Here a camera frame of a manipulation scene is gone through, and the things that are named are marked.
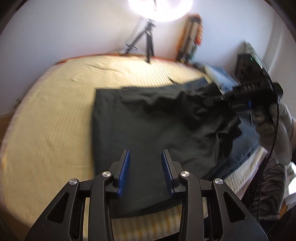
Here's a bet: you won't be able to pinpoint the dark green pants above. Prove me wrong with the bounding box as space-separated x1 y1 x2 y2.
92 78 242 218

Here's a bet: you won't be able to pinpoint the right hand white glove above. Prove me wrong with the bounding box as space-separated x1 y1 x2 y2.
252 103 295 166

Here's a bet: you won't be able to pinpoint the green white patterned pillow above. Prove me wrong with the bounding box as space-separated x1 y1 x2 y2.
243 42 268 71

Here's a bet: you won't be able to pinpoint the folded blue jeans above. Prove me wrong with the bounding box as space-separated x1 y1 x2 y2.
191 64 263 180

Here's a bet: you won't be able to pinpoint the yellow striped bed sheet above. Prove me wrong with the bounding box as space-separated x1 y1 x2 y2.
0 55 265 241

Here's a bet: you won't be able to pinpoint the folded tripod with cloth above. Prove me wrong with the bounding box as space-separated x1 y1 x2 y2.
175 14 203 64

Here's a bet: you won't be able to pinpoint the black mini tripod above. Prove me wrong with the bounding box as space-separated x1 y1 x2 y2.
116 17 156 64

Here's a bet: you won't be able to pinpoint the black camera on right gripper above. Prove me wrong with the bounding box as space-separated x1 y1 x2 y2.
234 54 272 92

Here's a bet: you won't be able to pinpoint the white ring light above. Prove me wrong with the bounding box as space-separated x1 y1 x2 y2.
127 0 194 23

